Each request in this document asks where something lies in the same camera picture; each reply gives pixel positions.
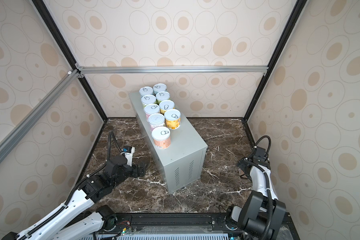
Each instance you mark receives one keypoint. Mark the light green label can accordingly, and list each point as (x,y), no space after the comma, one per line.
(148,99)

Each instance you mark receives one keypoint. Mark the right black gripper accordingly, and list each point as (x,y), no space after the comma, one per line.
(244,164)

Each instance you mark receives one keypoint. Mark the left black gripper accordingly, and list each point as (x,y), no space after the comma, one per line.
(137,172)

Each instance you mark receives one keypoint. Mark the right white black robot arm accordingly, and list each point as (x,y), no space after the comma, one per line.
(261,195)

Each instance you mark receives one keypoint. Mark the horizontal aluminium frame bar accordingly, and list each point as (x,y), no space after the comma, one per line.
(173,70)

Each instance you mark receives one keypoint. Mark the yellow label can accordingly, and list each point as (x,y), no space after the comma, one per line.
(173,119)
(166,105)

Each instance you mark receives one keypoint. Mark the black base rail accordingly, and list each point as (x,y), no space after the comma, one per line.
(178,226)

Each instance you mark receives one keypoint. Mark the pink label can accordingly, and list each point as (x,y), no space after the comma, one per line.
(151,109)
(156,120)

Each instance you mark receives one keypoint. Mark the orange label can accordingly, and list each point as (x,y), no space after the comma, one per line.
(161,137)

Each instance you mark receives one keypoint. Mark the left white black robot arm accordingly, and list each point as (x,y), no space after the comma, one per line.
(57,224)

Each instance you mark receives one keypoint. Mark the grey metal cabinet box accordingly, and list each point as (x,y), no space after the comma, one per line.
(181,163)

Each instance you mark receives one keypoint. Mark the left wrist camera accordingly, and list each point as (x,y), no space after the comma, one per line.
(128,152)

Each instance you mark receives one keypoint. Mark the teal label can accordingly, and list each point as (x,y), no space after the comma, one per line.
(144,91)
(159,88)

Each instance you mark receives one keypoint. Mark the left slanted aluminium bar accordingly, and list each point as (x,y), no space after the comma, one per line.
(14,137)

